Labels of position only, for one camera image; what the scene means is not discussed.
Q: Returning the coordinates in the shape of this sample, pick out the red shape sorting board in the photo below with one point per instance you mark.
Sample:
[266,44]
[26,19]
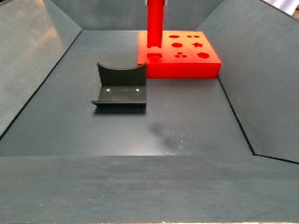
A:
[186,56]

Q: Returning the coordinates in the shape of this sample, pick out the black curved holder stand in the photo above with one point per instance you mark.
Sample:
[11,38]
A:
[122,85]

